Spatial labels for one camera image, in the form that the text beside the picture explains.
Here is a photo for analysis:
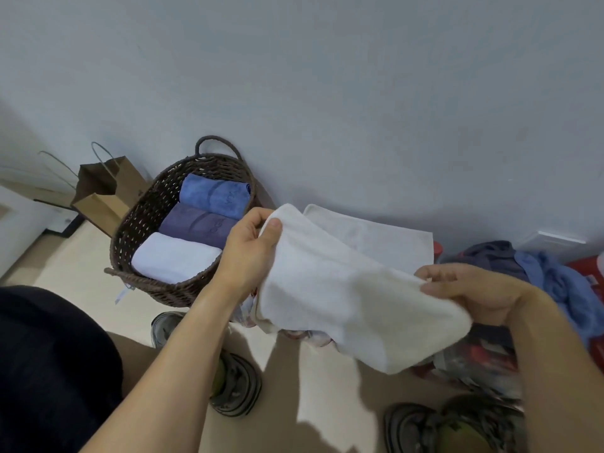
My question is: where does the person's right hand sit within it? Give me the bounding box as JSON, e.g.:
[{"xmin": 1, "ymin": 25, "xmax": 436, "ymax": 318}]
[{"xmin": 414, "ymin": 262, "xmax": 540, "ymax": 327}]

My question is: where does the person's left hand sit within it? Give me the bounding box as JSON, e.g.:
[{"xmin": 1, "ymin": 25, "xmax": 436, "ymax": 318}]
[{"xmin": 215, "ymin": 207, "xmax": 284, "ymax": 308}]

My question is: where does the dark grey towel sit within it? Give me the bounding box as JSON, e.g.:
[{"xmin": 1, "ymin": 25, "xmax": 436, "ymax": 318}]
[{"xmin": 445, "ymin": 240, "xmax": 529, "ymax": 282}]

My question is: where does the dark blue towel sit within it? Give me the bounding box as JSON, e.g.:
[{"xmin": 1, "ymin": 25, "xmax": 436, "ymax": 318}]
[{"xmin": 158, "ymin": 202, "xmax": 239, "ymax": 249}]

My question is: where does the white towel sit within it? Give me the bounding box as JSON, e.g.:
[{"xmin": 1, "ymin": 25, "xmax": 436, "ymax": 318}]
[{"xmin": 131, "ymin": 232, "xmax": 223, "ymax": 284}]

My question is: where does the light blue towel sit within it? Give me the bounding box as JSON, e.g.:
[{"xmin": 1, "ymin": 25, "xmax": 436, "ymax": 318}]
[
  {"xmin": 514, "ymin": 251, "xmax": 604, "ymax": 347},
  {"xmin": 179, "ymin": 172, "xmax": 251, "ymax": 221}
]

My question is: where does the cream towel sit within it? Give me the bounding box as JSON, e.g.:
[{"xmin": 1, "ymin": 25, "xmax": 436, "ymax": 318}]
[{"xmin": 254, "ymin": 203, "xmax": 474, "ymax": 376}]

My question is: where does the dark brown wicker basket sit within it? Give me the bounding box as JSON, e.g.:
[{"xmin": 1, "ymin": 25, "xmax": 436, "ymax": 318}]
[{"xmin": 104, "ymin": 135, "xmax": 258, "ymax": 309}]

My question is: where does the person's left forearm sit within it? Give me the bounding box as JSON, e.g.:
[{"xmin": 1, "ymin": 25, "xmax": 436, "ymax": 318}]
[{"xmin": 80, "ymin": 282, "xmax": 242, "ymax": 453}]

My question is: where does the person's right forearm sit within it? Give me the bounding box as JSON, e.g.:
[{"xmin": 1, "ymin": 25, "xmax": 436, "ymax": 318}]
[{"xmin": 507, "ymin": 287, "xmax": 604, "ymax": 453}]

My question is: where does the person's left grey shoe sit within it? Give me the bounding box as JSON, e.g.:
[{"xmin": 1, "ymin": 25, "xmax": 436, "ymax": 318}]
[{"xmin": 150, "ymin": 311, "xmax": 263, "ymax": 418}]

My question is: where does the person's grey shoe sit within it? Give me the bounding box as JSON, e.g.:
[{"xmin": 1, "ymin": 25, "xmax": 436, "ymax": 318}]
[
  {"xmin": 150, "ymin": 311, "xmax": 263, "ymax": 418},
  {"xmin": 383, "ymin": 394, "xmax": 527, "ymax": 453}
]

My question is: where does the person's right grey shoe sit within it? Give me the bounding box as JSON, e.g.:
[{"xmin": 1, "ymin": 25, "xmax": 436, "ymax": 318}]
[{"xmin": 383, "ymin": 394, "xmax": 527, "ymax": 453}]

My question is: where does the brown paper bag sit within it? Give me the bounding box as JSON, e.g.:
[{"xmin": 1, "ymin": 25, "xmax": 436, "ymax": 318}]
[{"xmin": 37, "ymin": 141, "xmax": 153, "ymax": 239}]

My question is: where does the white wall socket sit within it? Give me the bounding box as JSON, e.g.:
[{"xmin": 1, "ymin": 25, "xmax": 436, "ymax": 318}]
[{"xmin": 512, "ymin": 230, "xmax": 588, "ymax": 253}]

